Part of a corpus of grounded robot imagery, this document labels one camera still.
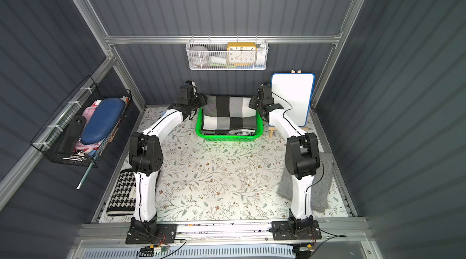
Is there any black grey checkered scarf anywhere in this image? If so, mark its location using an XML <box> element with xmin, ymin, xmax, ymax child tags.
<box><xmin>201</xmin><ymin>95</ymin><xmax>257</xmax><ymax>131</ymax></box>

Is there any smiley face knitted scarf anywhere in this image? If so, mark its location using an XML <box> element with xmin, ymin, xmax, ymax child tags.
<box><xmin>201</xmin><ymin>129</ymin><xmax>256</xmax><ymax>136</ymax></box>

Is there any grey felt scarf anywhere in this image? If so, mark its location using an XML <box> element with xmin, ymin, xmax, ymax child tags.
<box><xmin>277</xmin><ymin>152</ymin><xmax>333</xmax><ymax>213</ymax></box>

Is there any black white houndstooth scarf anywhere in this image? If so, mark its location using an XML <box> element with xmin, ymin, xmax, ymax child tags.
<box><xmin>106</xmin><ymin>169</ymin><xmax>136</xmax><ymax>217</ymax></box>

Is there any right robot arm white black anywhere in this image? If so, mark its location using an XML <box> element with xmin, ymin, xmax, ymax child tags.
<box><xmin>249</xmin><ymin>83</ymin><xmax>320</xmax><ymax>230</ymax></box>

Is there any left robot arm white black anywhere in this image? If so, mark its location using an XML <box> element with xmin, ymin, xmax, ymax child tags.
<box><xmin>129</xmin><ymin>81</ymin><xmax>207</xmax><ymax>223</ymax></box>

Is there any green plastic basket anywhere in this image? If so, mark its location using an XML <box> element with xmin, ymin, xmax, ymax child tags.
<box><xmin>195</xmin><ymin>109</ymin><xmax>264</xmax><ymax>142</ymax></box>

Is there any pink item in basket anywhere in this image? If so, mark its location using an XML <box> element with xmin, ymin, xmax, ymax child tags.
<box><xmin>74</xmin><ymin>100</ymin><xmax>103</xmax><ymax>156</ymax></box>

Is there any black remote in basket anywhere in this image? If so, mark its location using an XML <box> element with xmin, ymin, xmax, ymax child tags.
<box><xmin>58</xmin><ymin>115</ymin><xmax>86</xmax><ymax>154</ymax></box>

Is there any white tape roll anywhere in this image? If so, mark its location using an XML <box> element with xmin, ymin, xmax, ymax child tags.
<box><xmin>188</xmin><ymin>45</ymin><xmax>209</xmax><ymax>67</ymax></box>

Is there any yellow alarm clock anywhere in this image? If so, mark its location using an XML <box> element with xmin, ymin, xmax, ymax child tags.
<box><xmin>227</xmin><ymin>42</ymin><xmax>257</xmax><ymax>66</ymax></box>

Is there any blue oval case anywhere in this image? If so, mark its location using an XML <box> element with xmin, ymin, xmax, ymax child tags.
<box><xmin>80</xmin><ymin>98</ymin><xmax>126</xmax><ymax>145</ymax></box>

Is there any white board blue frame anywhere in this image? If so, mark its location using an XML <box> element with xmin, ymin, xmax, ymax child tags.
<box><xmin>271</xmin><ymin>73</ymin><xmax>316</xmax><ymax>127</ymax></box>

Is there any white wire wall basket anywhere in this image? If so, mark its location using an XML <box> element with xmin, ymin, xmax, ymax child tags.
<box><xmin>185</xmin><ymin>39</ymin><xmax>269</xmax><ymax>71</ymax></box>

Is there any black wire side basket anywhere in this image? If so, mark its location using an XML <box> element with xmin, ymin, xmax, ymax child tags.
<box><xmin>31</xmin><ymin>77</ymin><xmax>132</xmax><ymax>167</ymax></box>

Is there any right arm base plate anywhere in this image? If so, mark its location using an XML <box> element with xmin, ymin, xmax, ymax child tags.
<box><xmin>268</xmin><ymin>218</ymin><xmax>322</xmax><ymax>241</ymax></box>

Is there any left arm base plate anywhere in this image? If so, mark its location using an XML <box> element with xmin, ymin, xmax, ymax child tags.
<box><xmin>125</xmin><ymin>218</ymin><xmax>178</xmax><ymax>244</ymax></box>

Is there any aluminium front rail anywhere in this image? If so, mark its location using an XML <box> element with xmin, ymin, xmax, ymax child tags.
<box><xmin>73</xmin><ymin>217</ymin><xmax>373</xmax><ymax>248</ymax></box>

